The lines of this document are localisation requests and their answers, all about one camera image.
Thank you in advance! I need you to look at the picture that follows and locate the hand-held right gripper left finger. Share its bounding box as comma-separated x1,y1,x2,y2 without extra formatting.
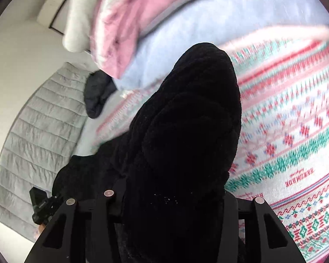
25,178,127,263

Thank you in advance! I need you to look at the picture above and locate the pink fleece blanket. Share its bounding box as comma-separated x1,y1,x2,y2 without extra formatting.
89,0,253,79

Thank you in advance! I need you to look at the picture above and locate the light blue bedsheet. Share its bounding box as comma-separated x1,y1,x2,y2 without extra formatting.
112,0,329,91

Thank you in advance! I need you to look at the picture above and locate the white fluffy cloth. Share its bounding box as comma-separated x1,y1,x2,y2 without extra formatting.
63,0,118,53

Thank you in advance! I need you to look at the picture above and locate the black fleece garment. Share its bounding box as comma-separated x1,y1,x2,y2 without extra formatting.
52,42,246,263

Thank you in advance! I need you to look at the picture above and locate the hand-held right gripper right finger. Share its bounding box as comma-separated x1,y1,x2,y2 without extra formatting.
224,193,302,263

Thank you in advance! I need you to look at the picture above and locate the grey quilted mat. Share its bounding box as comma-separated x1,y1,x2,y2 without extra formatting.
0,62,95,243

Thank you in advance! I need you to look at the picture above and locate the white panelled wardrobe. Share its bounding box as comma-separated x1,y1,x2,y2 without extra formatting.
37,0,75,35

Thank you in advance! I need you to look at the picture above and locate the dark navy garment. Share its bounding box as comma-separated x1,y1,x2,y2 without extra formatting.
84,70,118,119

